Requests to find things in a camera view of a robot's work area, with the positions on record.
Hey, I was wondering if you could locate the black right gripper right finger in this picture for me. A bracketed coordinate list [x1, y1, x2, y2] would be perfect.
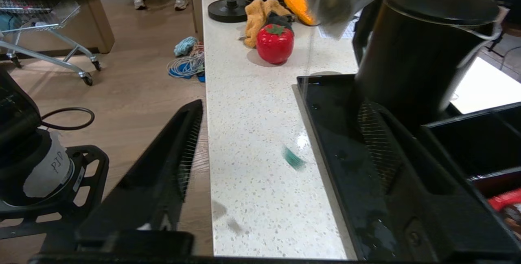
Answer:
[356, 101, 521, 261]

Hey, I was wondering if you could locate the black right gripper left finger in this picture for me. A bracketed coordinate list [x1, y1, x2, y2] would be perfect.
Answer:
[75, 100, 204, 248]

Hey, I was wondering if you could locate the black electric kettle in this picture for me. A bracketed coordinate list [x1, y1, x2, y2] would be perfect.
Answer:
[353, 0, 505, 131]

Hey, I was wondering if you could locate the red sachet packet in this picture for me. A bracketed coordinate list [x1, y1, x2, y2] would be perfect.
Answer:
[488, 188, 521, 216]

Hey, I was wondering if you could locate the black compartment organizer box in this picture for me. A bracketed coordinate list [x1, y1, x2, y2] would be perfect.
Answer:
[419, 101, 521, 199]

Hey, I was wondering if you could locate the black rectangular serving tray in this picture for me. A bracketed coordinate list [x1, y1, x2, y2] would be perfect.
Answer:
[296, 73, 521, 261]

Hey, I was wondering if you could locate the teal cloth bundle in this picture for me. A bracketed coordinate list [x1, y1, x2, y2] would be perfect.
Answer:
[174, 37, 199, 57]

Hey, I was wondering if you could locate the beige wooden cabinet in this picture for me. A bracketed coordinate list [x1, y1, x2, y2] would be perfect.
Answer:
[83, 0, 116, 54]

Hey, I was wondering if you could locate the red toy tomato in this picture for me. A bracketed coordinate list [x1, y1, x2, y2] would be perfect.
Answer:
[256, 24, 294, 65]

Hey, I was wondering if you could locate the black round kettle base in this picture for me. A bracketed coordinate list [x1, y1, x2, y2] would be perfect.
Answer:
[208, 0, 251, 23]

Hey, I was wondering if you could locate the yellow cloth glove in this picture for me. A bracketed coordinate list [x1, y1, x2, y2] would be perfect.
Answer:
[243, 0, 294, 48]

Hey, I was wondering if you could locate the silver shopping cart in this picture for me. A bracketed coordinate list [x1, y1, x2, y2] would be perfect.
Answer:
[0, 0, 102, 86]

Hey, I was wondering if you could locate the yellow toy corn cob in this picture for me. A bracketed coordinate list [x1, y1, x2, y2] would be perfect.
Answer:
[284, 0, 318, 26]

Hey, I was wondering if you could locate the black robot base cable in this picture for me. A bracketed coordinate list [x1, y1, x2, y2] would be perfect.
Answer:
[41, 107, 95, 131]

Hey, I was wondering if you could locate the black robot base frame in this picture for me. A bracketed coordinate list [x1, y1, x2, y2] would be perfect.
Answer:
[0, 68, 110, 252]

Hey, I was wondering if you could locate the blue white cable pile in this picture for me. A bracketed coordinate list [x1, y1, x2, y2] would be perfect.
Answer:
[167, 44, 206, 82]

